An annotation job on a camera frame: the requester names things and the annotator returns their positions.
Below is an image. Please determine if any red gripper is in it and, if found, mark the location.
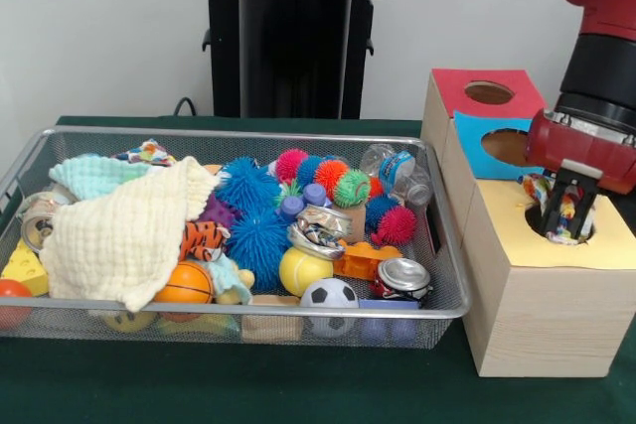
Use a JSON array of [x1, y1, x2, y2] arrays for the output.
[[525, 108, 636, 242]]

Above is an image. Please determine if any multicolour patterned cloth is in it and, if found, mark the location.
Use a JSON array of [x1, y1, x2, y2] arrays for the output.
[[521, 174, 597, 246]]

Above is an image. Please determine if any long polka dot cloth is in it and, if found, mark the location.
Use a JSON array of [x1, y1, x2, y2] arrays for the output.
[[114, 139, 178, 167]]

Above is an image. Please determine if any cream knitted cloth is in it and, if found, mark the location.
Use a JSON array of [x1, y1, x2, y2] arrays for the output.
[[40, 158, 220, 313]]

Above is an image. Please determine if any wooden box with three holes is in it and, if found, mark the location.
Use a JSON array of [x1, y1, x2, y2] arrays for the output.
[[420, 69, 636, 378]]

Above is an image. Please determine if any clear mesh bin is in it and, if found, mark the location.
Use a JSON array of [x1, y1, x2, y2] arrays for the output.
[[0, 126, 473, 351]]

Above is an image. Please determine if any crushed red drink can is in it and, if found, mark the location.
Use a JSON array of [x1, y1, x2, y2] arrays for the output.
[[372, 257, 435, 304]]

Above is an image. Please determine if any black and white soccer ball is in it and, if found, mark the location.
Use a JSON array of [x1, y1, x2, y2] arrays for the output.
[[301, 278, 361, 339]]

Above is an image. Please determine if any yellow tennis ball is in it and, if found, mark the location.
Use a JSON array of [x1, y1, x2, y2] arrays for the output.
[[278, 247, 335, 298]]

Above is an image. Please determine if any blue spiky rubber ball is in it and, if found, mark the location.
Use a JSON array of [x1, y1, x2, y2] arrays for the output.
[[216, 156, 284, 216], [227, 208, 294, 291]]

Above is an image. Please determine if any striped tiger plush toy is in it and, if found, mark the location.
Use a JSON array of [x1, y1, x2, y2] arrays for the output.
[[179, 220, 232, 264]]

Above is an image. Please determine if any orange toy basketball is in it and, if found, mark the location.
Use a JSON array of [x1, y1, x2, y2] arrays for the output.
[[153, 263, 215, 306]]

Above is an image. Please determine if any mint green cloth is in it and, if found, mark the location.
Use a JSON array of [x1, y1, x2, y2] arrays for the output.
[[50, 153, 150, 202]]

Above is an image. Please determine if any silver drink can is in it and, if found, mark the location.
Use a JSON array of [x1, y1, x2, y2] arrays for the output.
[[18, 191, 61, 254]]

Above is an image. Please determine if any yellow cheese wedge toy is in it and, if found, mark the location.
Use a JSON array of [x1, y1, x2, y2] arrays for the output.
[[0, 240, 49, 298]]

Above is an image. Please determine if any red ball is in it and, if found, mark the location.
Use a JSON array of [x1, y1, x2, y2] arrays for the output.
[[0, 279, 33, 331]]

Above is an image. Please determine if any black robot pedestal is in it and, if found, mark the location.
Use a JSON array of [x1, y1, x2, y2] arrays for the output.
[[192, 0, 398, 119]]

